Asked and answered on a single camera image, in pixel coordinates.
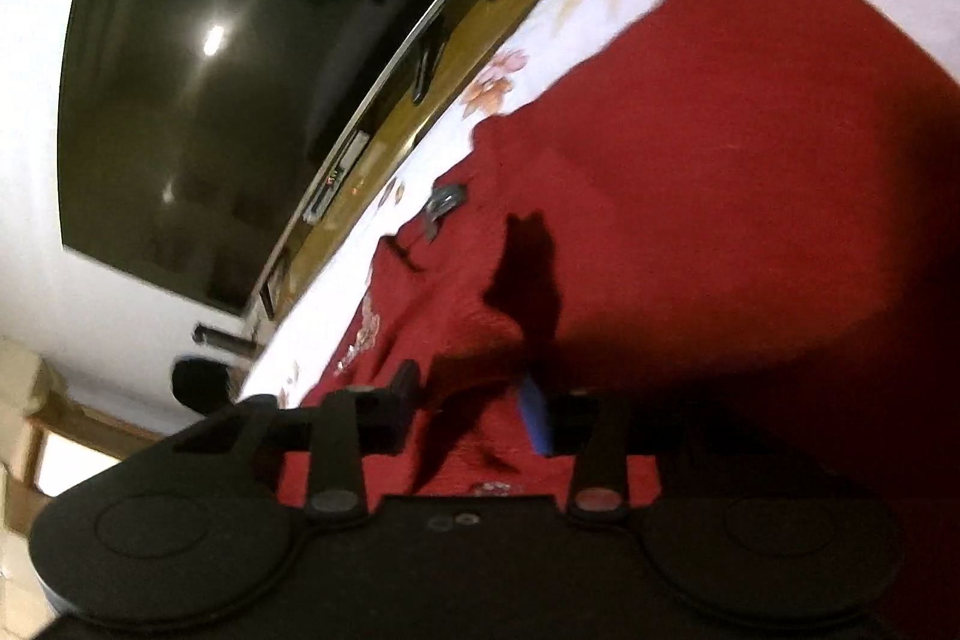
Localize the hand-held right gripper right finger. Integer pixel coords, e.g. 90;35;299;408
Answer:
519;376;632;528

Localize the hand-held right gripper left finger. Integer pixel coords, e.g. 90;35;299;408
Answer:
171;359;421;530

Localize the red garment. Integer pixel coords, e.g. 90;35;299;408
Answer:
274;0;960;611

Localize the dark round object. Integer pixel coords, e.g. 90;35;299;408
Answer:
171;357;235;417

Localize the black tower speaker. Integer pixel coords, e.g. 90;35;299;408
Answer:
192;322;257;350

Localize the grey set-top box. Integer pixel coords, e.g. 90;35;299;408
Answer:
304;130;372;225

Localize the black flat television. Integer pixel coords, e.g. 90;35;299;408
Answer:
58;0;470;315

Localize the wooden furniture frame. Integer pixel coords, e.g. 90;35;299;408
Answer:
0;340;175;525

